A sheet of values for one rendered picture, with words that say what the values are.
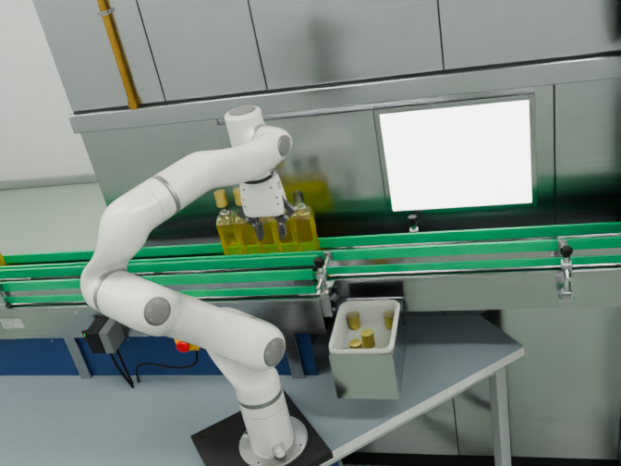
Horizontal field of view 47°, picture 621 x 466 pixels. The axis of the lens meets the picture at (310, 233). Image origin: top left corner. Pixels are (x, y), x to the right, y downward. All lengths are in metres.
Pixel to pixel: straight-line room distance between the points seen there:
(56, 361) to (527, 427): 1.64
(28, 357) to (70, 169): 3.81
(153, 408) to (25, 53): 4.16
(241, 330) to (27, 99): 4.72
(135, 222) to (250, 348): 0.44
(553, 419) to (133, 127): 1.71
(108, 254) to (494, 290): 1.10
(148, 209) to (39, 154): 4.96
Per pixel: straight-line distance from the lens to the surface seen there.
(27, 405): 2.54
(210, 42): 2.08
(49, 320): 2.42
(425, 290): 2.06
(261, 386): 1.81
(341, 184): 2.11
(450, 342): 2.26
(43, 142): 6.29
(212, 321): 1.61
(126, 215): 1.41
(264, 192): 1.66
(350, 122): 2.03
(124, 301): 1.43
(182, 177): 1.48
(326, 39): 1.99
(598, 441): 2.75
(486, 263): 2.02
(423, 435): 2.75
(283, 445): 1.94
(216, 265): 2.15
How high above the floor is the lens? 2.18
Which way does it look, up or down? 29 degrees down
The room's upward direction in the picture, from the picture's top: 12 degrees counter-clockwise
